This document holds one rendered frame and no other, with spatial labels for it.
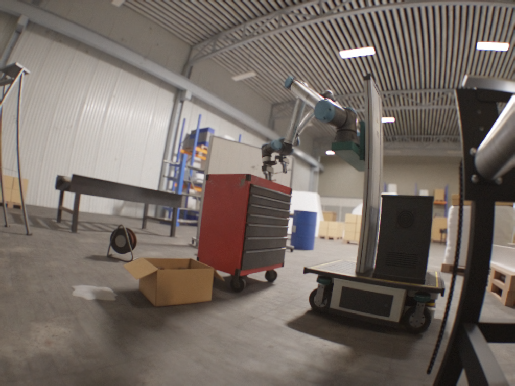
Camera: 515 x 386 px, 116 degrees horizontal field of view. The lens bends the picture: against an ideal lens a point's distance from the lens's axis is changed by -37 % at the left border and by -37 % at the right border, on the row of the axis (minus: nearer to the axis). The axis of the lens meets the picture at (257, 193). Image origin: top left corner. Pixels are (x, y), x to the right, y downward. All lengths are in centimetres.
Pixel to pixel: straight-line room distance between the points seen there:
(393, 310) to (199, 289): 123
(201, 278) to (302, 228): 425
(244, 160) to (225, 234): 290
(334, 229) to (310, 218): 468
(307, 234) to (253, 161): 209
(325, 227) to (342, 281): 890
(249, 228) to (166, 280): 75
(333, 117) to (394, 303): 121
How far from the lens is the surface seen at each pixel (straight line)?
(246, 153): 480
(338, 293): 167
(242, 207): 192
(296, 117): 226
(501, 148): 68
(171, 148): 1110
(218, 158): 454
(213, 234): 210
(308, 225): 577
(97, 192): 439
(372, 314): 164
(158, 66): 1095
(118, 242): 274
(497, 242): 437
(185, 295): 171
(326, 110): 169
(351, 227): 893
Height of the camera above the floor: 63
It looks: 5 degrees up
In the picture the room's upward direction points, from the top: 6 degrees clockwise
